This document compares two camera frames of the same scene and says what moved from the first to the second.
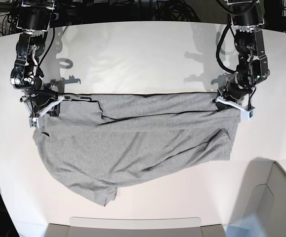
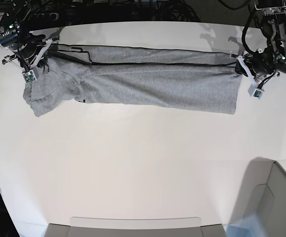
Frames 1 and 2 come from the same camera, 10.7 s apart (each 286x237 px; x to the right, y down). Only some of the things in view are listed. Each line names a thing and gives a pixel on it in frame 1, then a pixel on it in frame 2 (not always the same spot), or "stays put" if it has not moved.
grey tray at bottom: x=86 y=226 stays put
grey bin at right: x=270 y=196 stays put
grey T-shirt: x=98 y=141 → x=197 y=81
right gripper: x=238 y=92 → x=257 y=65
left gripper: x=40 y=99 → x=30 y=51
